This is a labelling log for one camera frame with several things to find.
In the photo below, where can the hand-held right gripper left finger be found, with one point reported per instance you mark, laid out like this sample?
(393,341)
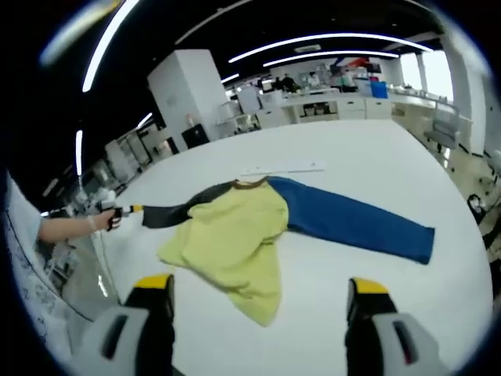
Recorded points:
(152,329)

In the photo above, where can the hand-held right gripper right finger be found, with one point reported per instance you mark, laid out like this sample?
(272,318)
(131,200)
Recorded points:
(364,333)

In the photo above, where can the ceiling light strips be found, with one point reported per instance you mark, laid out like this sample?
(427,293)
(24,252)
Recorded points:
(89,76)

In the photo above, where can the yellow blue black garment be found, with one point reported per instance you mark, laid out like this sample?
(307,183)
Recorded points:
(235,235)

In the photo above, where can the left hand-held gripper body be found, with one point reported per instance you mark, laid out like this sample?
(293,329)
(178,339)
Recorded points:
(107,199)

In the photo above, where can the black box cabinet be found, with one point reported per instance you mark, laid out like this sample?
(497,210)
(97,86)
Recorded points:
(194,136)

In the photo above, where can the white counter cabinets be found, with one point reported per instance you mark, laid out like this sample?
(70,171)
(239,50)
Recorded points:
(352,107)

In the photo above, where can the blue storage bin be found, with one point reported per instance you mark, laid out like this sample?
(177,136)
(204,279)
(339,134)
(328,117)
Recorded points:
(378,90)

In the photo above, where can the white square pillar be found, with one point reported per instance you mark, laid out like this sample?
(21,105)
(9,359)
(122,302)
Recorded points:
(188,90)

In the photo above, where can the person's left hand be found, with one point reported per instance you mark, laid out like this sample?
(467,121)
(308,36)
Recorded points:
(98,222)

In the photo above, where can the white template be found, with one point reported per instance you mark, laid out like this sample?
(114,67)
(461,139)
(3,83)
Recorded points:
(289,167)

